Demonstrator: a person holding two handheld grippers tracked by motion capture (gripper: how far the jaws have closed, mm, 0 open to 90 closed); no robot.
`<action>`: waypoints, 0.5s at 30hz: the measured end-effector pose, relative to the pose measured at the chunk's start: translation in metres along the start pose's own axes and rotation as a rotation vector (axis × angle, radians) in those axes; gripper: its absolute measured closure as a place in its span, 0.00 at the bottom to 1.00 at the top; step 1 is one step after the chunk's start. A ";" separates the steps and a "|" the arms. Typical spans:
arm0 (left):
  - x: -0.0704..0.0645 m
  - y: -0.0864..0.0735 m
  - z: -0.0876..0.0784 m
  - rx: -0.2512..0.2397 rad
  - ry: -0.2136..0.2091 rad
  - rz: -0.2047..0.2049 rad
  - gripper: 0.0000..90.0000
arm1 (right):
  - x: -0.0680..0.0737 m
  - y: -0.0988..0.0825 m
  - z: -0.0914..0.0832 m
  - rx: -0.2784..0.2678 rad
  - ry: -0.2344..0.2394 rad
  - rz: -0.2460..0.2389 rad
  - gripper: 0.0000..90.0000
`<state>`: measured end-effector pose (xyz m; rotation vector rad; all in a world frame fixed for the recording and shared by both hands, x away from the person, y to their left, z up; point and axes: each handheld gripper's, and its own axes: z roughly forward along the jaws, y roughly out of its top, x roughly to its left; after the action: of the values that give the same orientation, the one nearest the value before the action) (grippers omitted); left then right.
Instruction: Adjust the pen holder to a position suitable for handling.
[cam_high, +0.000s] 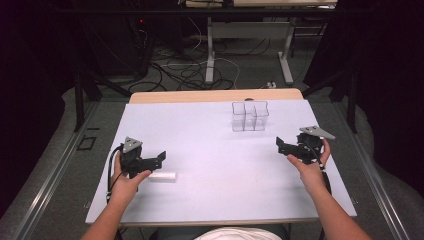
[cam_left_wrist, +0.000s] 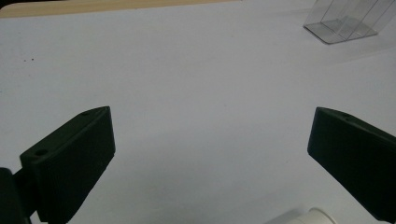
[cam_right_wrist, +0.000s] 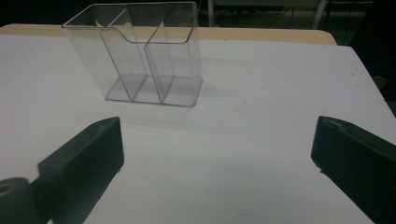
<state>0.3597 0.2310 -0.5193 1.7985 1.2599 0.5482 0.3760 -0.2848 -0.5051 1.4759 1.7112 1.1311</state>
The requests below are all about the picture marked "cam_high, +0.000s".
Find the white cylindrical tube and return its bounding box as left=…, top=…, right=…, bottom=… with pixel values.
left=148, top=171, right=177, bottom=183

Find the white metal desk frame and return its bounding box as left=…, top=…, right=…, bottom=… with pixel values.
left=203, top=15, right=296, bottom=86

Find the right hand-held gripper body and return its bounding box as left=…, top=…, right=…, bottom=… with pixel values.
left=295, top=125, right=336, bottom=166

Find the right hand-held gripper black cable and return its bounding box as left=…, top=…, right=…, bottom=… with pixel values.
left=303, top=141, right=334, bottom=196

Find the hand-held gripper black cable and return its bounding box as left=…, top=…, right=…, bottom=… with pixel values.
left=105, top=145, right=124, bottom=205
left=303, top=141, right=334, bottom=196

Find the white floor cable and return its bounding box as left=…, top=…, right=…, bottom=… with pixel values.
left=186, top=16, right=242, bottom=90

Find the white table mat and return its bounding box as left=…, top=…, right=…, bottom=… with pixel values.
left=85, top=99, right=358, bottom=225

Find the person's right hand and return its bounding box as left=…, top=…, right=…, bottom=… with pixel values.
left=286, top=137, right=332, bottom=198

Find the left hand-held gripper black cable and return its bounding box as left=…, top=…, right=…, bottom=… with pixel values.
left=105, top=145, right=124, bottom=205

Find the black metal stand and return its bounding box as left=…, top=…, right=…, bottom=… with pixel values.
left=301, top=68, right=360, bottom=135
left=73, top=64, right=133, bottom=133

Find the clear plastic compartment organizer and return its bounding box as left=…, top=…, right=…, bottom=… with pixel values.
left=231, top=100, right=270, bottom=133

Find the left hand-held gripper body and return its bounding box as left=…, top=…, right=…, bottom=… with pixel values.
left=119, top=136, right=149, bottom=180

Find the person's white shirt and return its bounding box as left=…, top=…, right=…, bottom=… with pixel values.
left=194, top=226, right=283, bottom=240

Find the person's left hand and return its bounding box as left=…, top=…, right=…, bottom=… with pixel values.
left=109, top=151, right=153, bottom=202

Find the tangle of black floor cables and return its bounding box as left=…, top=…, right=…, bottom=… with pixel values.
left=127, top=36, right=272, bottom=94

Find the black computer tower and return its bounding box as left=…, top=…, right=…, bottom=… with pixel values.
left=125, top=15, right=152, bottom=80

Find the black floor socket hatch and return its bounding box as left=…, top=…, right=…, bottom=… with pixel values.
left=76, top=135, right=98, bottom=152

